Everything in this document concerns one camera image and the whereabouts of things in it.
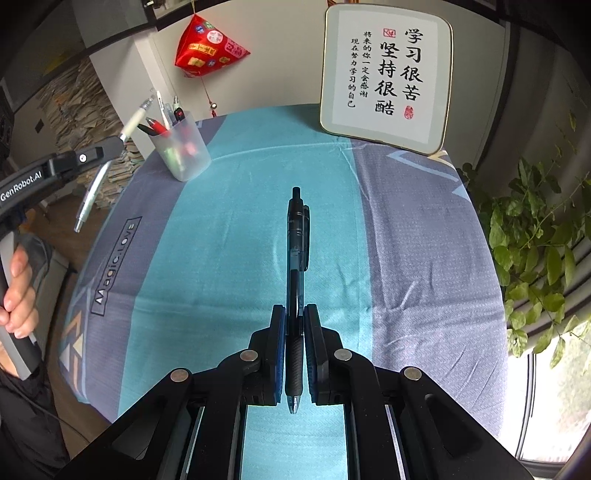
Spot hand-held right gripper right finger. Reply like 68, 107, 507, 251
304, 305, 532, 480

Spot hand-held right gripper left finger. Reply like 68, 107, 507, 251
55, 305, 288, 480

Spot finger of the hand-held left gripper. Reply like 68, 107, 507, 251
48, 136, 126, 181

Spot beige silver pen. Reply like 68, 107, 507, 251
74, 95, 155, 233

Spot translucent plastic cup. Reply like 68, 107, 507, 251
148, 111, 212, 182

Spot black translucent pen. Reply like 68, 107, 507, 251
285, 187, 311, 416

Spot person's left hand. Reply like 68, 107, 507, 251
0, 247, 40, 340

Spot stacks of paper booklets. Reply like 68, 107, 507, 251
32, 60, 139, 208

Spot dark glass cabinet door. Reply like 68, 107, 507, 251
0, 0, 155, 112

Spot blue grey tablecloth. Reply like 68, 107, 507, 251
60, 105, 509, 480

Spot red pyramid hanging ornament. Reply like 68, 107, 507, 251
174, 14, 251, 116

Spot person's black clothing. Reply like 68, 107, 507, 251
0, 355, 70, 480

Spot green leafy plant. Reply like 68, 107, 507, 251
457, 108, 591, 370

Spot framed calligraphy sign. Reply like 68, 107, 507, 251
318, 4, 454, 155

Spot grey curtain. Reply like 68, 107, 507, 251
499, 23, 591, 195

